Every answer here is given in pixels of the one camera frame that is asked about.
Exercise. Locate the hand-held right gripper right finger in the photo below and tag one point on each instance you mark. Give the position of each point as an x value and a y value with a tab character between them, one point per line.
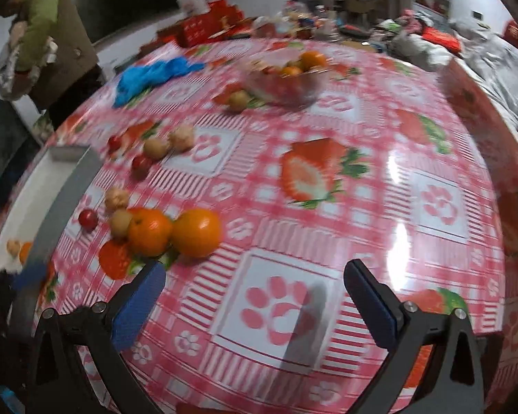
371	306

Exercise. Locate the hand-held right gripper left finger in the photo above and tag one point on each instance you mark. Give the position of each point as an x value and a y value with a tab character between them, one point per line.
140	306

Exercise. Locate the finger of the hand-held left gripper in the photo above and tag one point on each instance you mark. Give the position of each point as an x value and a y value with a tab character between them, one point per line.
30	278

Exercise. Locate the orange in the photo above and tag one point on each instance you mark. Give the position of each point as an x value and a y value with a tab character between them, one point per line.
149	230
291	70
25	252
197	233
313	59

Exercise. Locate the red cherry tomato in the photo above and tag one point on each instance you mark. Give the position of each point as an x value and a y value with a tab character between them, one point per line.
114	141
87	218
141	163

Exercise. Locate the grey rectangular tray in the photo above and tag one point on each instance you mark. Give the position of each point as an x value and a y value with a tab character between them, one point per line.
39	194

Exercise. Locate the brown longan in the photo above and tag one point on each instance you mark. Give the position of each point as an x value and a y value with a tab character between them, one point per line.
238	100
120	223
156	148

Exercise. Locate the pink checkered tablecloth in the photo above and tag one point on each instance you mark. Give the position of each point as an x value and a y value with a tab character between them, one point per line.
328	181

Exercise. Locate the blue rubber gloves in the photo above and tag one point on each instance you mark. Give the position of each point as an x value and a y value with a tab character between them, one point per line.
155	75

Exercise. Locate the clear glass bowl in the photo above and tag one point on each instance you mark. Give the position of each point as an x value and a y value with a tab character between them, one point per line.
285	82

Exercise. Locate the pile of clothes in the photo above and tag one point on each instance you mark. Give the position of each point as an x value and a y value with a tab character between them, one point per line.
466	47

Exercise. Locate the stack of red gift boxes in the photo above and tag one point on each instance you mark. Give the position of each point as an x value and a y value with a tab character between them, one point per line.
207	21

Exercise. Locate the black television screen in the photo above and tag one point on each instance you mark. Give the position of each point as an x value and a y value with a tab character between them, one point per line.
125	0

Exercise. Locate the white paper bag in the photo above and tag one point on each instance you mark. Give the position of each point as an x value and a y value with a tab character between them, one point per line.
194	2

